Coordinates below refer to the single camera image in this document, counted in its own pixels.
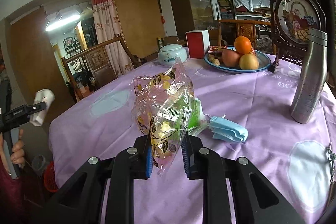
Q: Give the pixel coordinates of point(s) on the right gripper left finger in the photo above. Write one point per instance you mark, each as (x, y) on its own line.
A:
(133, 163)

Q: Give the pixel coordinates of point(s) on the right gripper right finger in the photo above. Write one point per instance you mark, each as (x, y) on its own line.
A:
(204, 164)

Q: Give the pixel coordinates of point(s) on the white paper cup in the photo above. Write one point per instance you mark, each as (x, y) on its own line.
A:
(42, 102)

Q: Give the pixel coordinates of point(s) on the floral clear plastic bag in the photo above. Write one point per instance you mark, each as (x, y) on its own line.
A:
(162, 110)

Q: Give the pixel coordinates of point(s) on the green tea carton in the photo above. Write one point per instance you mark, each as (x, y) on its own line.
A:
(197, 122)

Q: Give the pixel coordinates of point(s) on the person's left hand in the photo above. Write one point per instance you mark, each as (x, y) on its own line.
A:
(18, 156)

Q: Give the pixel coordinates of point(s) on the blue face mask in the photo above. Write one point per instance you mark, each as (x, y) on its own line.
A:
(226, 130)

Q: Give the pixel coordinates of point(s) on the orange plastic waste basket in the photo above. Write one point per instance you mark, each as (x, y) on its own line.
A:
(49, 178)

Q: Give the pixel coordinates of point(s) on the wooden armchair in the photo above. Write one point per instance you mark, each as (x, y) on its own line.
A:
(98, 64)

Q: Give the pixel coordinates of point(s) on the lilac tablecloth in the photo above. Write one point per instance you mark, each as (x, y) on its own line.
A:
(291, 155)

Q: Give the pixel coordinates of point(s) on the red apple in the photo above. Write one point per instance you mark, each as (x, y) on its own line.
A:
(230, 58)

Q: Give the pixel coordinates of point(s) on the white ceramic lidded jar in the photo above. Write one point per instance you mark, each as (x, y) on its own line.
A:
(170, 52)

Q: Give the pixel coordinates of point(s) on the yellow apple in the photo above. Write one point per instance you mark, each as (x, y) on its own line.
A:
(249, 61)

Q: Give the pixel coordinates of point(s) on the blue fruit plate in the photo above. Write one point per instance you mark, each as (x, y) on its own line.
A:
(214, 59)

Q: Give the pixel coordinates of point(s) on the red white box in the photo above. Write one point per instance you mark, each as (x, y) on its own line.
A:
(198, 43)

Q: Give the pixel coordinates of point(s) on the orange fruit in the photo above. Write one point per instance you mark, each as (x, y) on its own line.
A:
(243, 45)

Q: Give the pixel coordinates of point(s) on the silver metal bottle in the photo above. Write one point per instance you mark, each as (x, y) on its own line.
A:
(312, 77)

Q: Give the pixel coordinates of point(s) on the floral pink curtain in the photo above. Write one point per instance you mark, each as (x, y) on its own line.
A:
(108, 26)

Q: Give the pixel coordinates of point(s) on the wooden chair behind table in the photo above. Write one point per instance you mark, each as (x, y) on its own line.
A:
(243, 27)

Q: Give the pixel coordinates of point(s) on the dark wooden display cabinet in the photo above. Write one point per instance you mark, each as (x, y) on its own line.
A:
(192, 15)

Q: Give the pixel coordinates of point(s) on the round embroidered table screen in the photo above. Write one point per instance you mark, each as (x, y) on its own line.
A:
(291, 20)

